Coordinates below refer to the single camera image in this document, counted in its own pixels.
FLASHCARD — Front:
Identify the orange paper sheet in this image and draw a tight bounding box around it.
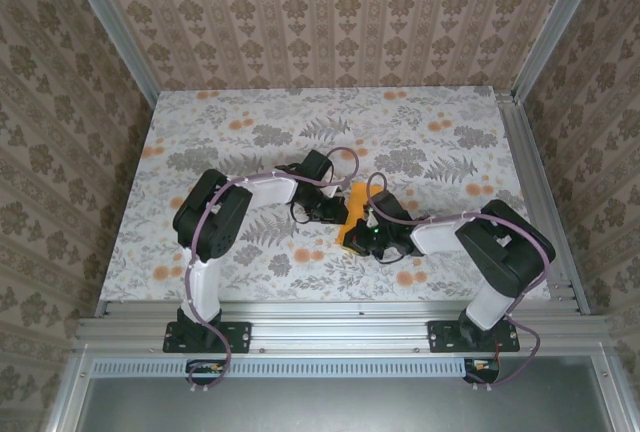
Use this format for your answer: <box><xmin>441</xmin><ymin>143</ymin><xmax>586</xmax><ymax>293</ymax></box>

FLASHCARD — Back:
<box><xmin>335</xmin><ymin>181</ymin><xmax>375</xmax><ymax>253</ymax></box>

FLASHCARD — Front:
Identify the grey metal sheet panel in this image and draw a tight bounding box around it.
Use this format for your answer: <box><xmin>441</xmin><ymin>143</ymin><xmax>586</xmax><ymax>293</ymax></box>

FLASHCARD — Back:
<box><xmin>74</xmin><ymin>376</ymin><xmax>617</xmax><ymax>432</ymax></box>

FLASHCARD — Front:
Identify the small black connector box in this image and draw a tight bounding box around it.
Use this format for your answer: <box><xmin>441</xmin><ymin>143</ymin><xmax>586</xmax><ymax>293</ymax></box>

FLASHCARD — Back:
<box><xmin>463</xmin><ymin>357</ymin><xmax>502</xmax><ymax>386</ymax></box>
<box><xmin>186</xmin><ymin>359</ymin><xmax>227</xmax><ymax>387</ymax></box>

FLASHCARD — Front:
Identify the long aluminium frame rail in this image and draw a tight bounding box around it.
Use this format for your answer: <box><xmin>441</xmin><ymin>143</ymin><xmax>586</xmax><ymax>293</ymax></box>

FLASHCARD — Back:
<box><xmin>74</xmin><ymin>300</ymin><xmax>609</xmax><ymax>354</ymax></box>

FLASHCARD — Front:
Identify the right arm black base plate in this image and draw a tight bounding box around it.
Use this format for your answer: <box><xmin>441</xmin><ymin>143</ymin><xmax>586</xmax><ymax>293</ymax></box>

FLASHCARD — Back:
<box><xmin>428</xmin><ymin>319</ymin><xmax>521</xmax><ymax>354</ymax></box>

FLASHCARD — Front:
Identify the grey slotted cable duct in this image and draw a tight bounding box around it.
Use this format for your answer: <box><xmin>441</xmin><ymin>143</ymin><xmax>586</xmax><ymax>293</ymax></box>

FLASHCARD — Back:
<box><xmin>92</xmin><ymin>357</ymin><xmax>465</xmax><ymax>379</ymax></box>

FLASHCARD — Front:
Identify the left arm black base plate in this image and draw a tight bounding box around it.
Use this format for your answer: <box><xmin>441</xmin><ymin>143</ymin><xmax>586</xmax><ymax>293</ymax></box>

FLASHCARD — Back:
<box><xmin>163</xmin><ymin>320</ymin><xmax>252</xmax><ymax>354</ymax></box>

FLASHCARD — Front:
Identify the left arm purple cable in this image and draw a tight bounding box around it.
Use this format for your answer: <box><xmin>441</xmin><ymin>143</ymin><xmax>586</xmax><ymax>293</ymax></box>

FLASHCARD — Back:
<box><xmin>183</xmin><ymin>146</ymin><xmax>360</xmax><ymax>396</ymax></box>

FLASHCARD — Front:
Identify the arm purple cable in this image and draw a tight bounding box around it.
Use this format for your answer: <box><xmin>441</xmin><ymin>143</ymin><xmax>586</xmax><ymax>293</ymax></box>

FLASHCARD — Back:
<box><xmin>183</xmin><ymin>146</ymin><xmax>360</xmax><ymax>396</ymax></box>
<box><xmin>367</xmin><ymin>171</ymin><xmax>557</xmax><ymax>393</ymax></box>

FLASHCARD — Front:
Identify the aluminium table side rail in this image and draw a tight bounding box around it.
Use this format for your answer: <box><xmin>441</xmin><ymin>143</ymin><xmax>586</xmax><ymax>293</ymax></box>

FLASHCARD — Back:
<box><xmin>494</xmin><ymin>91</ymin><xmax>592</xmax><ymax>316</ymax></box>

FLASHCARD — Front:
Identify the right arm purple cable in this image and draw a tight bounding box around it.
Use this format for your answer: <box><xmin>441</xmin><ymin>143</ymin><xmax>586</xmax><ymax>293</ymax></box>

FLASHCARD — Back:
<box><xmin>367</xmin><ymin>171</ymin><xmax>557</xmax><ymax>393</ymax></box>

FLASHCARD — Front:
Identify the aluminium corner post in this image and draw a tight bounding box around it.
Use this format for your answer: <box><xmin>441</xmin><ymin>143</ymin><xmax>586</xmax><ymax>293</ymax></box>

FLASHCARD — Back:
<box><xmin>58</xmin><ymin>0</ymin><xmax>162</xmax><ymax>109</ymax></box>
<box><xmin>509</xmin><ymin>0</ymin><xmax>610</xmax><ymax>104</ymax></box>

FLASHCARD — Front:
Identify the aluminium frame side bar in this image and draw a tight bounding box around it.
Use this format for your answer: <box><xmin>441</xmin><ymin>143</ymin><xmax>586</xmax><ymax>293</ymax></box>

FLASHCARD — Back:
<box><xmin>592</xmin><ymin>354</ymin><xmax>640</xmax><ymax>432</ymax></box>
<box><xmin>44</xmin><ymin>351</ymin><xmax>97</xmax><ymax>432</ymax></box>

